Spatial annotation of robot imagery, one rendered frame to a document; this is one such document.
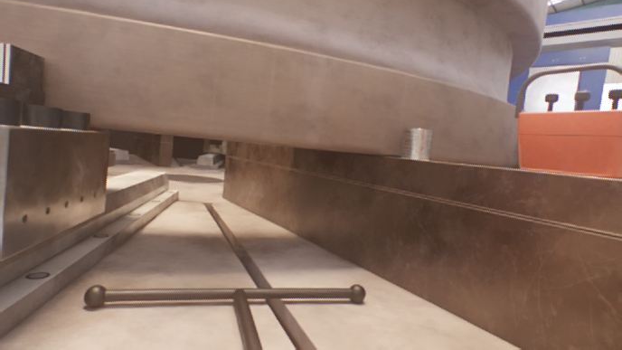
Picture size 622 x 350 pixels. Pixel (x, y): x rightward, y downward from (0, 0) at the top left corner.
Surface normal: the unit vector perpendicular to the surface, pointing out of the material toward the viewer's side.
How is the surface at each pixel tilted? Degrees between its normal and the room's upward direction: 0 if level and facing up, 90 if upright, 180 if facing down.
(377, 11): 90
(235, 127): 90
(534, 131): 97
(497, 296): 90
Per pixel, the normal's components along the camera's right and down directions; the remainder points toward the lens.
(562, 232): -0.87, -0.07
